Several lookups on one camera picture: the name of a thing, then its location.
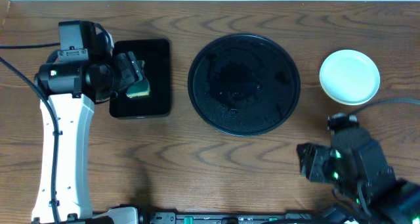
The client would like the green yellow sponge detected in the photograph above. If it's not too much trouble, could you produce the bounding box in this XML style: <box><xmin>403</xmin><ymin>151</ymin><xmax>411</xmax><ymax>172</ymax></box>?
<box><xmin>126</xmin><ymin>60</ymin><xmax>151</xmax><ymax>99</ymax></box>

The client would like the light green plate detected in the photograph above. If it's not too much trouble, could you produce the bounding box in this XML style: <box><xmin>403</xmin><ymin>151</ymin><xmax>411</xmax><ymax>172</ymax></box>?
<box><xmin>319</xmin><ymin>49</ymin><xmax>381</xmax><ymax>105</ymax></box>

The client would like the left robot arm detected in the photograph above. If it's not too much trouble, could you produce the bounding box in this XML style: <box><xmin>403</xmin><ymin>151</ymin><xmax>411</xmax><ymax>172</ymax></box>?
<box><xmin>31</xmin><ymin>20</ymin><xmax>150</xmax><ymax>223</ymax></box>

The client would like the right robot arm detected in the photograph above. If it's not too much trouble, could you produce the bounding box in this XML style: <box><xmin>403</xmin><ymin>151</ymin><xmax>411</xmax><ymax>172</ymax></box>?
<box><xmin>297</xmin><ymin>127</ymin><xmax>419</xmax><ymax>223</ymax></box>

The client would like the black rectangular tray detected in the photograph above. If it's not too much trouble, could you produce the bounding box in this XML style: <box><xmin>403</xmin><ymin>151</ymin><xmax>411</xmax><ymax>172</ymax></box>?
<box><xmin>109</xmin><ymin>39</ymin><xmax>171</xmax><ymax>119</ymax></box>

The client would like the round black tray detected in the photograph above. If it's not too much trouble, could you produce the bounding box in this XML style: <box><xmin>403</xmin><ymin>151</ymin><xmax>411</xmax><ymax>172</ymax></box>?
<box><xmin>188</xmin><ymin>34</ymin><xmax>301</xmax><ymax>136</ymax></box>

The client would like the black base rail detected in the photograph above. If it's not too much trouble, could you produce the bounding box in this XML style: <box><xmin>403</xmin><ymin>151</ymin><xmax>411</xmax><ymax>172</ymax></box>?
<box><xmin>91</xmin><ymin>211</ymin><xmax>329</xmax><ymax>224</ymax></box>

